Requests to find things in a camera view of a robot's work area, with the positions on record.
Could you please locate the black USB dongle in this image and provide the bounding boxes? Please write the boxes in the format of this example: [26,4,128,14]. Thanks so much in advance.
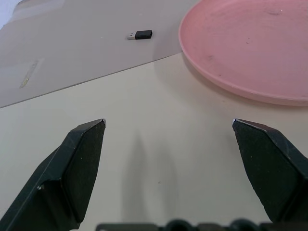
[126,29,154,41]

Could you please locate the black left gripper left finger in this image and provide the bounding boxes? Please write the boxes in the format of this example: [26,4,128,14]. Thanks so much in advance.
[0,118,107,231]

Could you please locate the pink plate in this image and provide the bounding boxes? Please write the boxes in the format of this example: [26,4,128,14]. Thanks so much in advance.
[178,0,308,107]

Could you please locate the clear tape strip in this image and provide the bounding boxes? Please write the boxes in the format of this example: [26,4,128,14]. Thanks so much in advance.
[19,58,39,89]

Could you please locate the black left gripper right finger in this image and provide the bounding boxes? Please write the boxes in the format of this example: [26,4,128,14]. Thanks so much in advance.
[231,118,308,224]

